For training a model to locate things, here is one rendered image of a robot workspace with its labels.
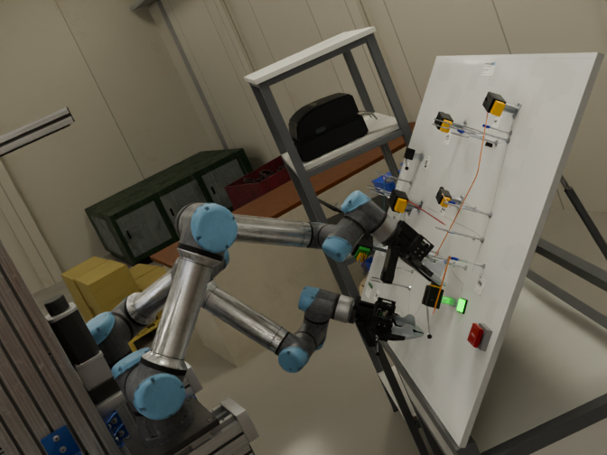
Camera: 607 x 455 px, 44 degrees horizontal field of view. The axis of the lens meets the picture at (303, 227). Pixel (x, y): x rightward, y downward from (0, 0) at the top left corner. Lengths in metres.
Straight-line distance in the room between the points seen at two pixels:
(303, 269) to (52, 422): 3.43
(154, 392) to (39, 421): 0.42
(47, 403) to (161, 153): 9.38
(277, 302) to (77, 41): 6.79
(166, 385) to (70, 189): 9.35
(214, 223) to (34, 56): 9.44
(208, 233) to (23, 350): 0.60
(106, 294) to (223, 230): 4.68
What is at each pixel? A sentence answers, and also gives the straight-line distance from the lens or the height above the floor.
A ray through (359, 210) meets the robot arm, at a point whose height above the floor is 1.47.
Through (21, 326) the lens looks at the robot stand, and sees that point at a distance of 2.07.
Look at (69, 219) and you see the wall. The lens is 11.10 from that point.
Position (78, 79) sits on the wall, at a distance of 11.18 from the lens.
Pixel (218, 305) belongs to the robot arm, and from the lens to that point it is 2.12.
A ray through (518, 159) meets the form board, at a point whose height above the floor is 1.43.
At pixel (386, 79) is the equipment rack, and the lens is 2.97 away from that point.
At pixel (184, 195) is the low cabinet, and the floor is 0.56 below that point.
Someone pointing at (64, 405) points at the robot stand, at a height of 1.32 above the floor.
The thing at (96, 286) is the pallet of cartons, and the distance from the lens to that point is 6.43.
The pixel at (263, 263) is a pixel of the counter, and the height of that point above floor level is 0.57.
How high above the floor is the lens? 2.00
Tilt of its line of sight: 15 degrees down
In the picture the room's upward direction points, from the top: 24 degrees counter-clockwise
